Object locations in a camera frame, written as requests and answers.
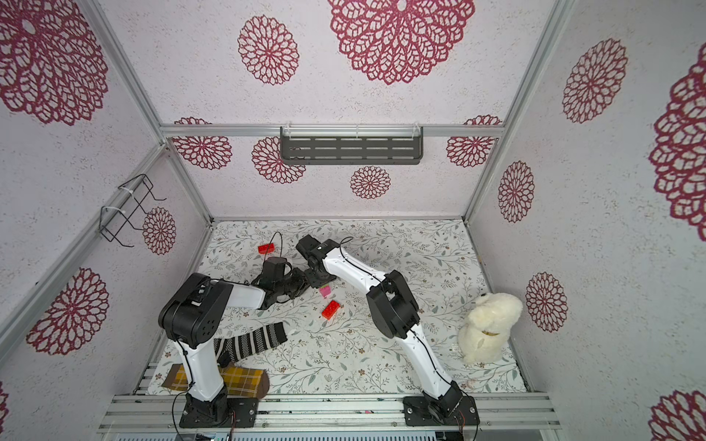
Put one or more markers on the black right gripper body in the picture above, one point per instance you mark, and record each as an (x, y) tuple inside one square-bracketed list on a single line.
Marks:
[(318, 274)]

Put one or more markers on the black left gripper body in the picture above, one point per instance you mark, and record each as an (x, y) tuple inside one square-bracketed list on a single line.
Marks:
[(283, 286)]

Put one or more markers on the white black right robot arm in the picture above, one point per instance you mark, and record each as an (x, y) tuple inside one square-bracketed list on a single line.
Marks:
[(394, 311)]

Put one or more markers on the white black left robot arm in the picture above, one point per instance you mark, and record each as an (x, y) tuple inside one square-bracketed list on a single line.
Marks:
[(193, 315)]

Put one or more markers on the red curved lego brick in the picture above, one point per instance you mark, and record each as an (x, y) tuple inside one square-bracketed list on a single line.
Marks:
[(266, 249)]

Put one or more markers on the black white striped sock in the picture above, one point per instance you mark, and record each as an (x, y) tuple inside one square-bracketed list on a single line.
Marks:
[(231, 350)]

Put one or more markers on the yellow brown plaid sock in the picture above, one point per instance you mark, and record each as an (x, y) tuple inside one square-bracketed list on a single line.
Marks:
[(239, 381)]

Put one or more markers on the white plush toy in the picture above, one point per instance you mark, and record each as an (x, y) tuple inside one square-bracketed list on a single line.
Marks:
[(487, 327)]

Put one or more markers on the dark grey wall shelf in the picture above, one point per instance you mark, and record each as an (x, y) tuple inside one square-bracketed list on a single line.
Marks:
[(356, 149)]

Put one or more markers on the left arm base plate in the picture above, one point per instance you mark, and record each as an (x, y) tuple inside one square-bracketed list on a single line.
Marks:
[(221, 412)]

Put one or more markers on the black wire wall rack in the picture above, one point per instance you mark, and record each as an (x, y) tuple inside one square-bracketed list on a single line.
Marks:
[(114, 219)]

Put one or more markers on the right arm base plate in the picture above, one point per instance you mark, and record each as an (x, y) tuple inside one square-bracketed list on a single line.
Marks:
[(421, 411)]

